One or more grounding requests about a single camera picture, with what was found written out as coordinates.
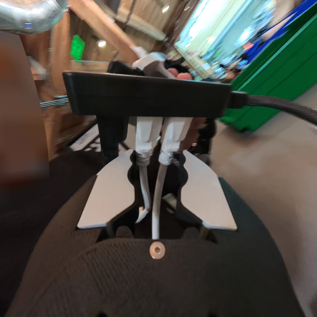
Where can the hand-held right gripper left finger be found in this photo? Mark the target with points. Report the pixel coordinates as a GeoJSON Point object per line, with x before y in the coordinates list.
{"type": "Point", "coordinates": [109, 195]}

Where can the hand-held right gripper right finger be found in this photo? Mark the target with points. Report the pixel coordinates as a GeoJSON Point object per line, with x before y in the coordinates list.
{"type": "Point", "coordinates": [205, 195]}

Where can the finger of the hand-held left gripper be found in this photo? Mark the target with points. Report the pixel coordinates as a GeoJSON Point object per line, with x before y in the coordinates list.
{"type": "Point", "coordinates": [151, 64]}

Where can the black socket block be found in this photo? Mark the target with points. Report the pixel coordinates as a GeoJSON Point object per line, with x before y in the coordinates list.
{"type": "Point", "coordinates": [148, 99]}

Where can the green plastic bin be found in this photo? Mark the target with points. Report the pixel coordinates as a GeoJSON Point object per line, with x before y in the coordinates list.
{"type": "Point", "coordinates": [277, 74]}

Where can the person's left hand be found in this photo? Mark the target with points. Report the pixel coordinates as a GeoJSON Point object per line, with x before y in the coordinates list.
{"type": "Point", "coordinates": [198, 128]}

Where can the round ceiling light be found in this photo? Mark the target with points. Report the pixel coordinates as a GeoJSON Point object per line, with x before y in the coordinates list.
{"type": "Point", "coordinates": [165, 9]}
{"type": "Point", "coordinates": [101, 43]}

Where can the green exit sign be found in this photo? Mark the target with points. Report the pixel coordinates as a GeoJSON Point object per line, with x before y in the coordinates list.
{"type": "Point", "coordinates": [78, 47]}

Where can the black framed printed sign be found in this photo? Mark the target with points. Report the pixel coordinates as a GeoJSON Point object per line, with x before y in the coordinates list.
{"type": "Point", "coordinates": [84, 141]}

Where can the person's torso in black sweater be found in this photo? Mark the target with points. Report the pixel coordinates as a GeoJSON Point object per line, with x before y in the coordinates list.
{"type": "Point", "coordinates": [29, 223]}

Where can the silver ventilation duct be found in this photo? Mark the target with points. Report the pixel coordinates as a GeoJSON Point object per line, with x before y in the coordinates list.
{"type": "Point", "coordinates": [29, 14]}

